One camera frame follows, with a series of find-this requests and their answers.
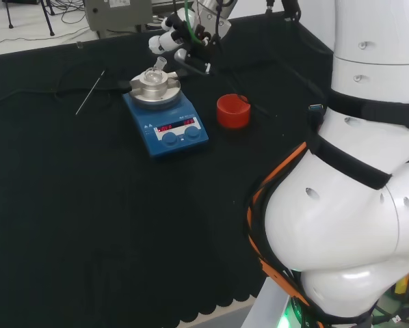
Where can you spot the round-bottom glass flask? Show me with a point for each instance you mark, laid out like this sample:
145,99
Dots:
154,74

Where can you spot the heater with blue base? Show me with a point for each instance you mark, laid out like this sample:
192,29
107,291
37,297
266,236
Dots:
167,119

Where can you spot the red plastic cup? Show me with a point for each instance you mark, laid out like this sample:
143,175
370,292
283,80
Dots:
233,111

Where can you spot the glass rod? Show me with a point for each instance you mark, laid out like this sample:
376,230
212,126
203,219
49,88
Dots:
90,93

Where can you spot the grey equipment box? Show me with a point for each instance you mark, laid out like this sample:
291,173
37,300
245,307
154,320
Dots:
119,15

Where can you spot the black tripod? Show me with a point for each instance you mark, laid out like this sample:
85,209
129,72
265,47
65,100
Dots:
37,13

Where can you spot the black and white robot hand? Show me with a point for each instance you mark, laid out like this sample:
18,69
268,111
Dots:
184,44

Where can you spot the black bench cloth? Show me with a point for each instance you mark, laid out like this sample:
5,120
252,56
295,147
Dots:
115,205

